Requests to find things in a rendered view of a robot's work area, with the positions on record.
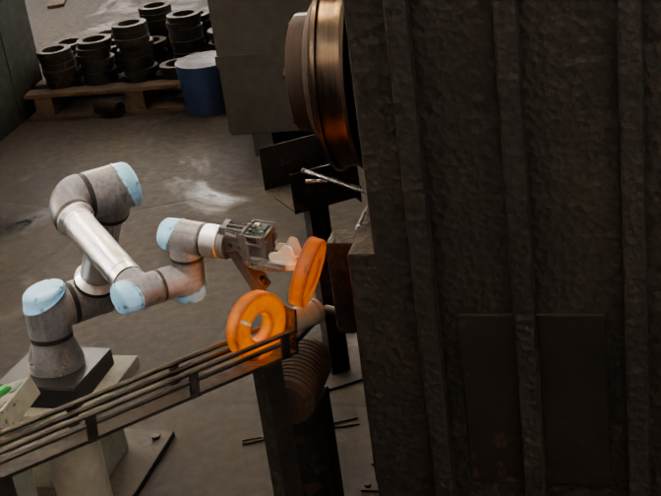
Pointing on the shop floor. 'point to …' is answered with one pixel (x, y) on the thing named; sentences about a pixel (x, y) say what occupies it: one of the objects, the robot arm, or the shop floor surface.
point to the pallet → (121, 62)
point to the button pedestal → (25, 394)
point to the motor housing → (313, 418)
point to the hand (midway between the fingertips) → (306, 264)
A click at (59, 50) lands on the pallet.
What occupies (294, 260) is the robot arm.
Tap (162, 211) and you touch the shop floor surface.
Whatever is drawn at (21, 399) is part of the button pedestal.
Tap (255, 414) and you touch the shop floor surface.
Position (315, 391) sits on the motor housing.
